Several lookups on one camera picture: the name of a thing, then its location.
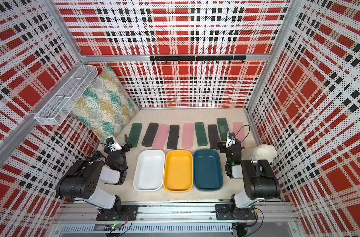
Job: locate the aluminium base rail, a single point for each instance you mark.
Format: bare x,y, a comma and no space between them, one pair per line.
180,212

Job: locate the white storage tray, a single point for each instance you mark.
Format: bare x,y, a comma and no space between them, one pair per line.
149,171

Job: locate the pink pencil case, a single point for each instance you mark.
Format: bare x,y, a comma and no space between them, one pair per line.
161,137
239,132
187,136

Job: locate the black pencil case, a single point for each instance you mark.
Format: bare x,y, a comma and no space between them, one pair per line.
213,136
173,137
150,134

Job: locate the white plush seal toy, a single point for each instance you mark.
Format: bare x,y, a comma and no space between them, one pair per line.
261,152

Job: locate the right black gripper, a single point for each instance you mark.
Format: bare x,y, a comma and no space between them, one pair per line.
229,148

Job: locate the patterned throw pillow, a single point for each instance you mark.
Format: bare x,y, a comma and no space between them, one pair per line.
105,107

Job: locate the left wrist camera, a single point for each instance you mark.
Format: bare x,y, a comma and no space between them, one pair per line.
112,144

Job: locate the white wire mesh shelf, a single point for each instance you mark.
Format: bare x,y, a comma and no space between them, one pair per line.
59,106

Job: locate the teal storage tray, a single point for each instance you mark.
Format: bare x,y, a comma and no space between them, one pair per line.
207,171

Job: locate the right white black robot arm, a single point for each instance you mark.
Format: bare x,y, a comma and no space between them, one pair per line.
253,166

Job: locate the yellow storage tray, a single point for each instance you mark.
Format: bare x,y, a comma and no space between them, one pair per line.
178,174

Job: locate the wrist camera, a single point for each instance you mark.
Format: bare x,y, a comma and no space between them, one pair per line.
231,140
112,144

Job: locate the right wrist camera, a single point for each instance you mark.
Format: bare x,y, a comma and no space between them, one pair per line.
231,140

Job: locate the black hook rail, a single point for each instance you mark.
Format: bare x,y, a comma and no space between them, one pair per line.
228,58

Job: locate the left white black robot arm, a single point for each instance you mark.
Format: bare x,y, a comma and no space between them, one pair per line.
81,181

